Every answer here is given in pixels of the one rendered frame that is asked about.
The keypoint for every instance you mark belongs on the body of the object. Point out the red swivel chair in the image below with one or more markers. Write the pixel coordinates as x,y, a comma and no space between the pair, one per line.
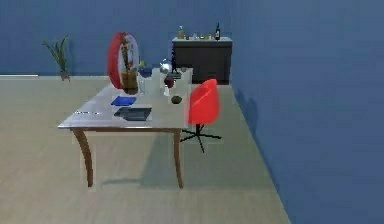
204,103

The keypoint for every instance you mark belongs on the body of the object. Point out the dark cabinet with grey top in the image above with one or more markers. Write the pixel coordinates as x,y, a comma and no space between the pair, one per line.
203,61

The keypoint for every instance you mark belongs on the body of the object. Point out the silver round kettle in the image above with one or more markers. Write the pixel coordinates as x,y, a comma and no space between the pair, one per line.
165,67

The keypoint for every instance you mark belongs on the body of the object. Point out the black slender statuette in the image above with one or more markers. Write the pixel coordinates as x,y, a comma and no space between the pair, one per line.
173,61

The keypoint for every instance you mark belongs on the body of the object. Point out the clear glass vase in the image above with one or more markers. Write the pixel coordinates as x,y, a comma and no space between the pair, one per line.
142,85

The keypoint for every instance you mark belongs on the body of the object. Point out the dark grey laptop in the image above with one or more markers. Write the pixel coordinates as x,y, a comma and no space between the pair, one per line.
133,113

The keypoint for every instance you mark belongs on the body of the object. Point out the dark blue bowl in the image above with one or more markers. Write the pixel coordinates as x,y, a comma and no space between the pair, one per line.
145,71

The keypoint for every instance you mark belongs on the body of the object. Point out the blue flat book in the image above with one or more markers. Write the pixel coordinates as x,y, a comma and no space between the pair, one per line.
123,100

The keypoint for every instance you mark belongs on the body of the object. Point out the black wine bottle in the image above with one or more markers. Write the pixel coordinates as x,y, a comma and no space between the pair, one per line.
217,32

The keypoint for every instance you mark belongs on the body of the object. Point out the grey table with brown legs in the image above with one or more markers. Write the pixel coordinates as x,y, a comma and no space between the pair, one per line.
100,113

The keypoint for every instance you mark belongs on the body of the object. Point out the green potted floor plant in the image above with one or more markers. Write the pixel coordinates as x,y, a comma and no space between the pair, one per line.
60,55

